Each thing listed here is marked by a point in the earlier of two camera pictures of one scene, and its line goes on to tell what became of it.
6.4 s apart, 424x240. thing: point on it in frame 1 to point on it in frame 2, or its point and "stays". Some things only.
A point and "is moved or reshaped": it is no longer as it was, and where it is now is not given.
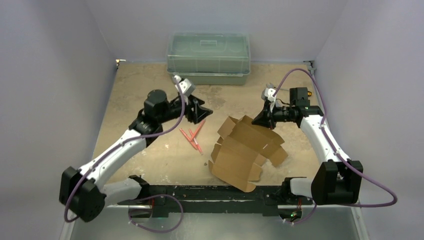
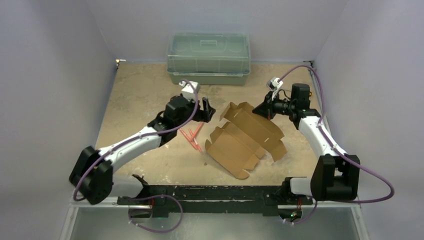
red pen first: (191, 141) stays
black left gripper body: (178, 108) stays
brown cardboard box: (241, 151) is moved or reshaped
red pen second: (195, 140) stays
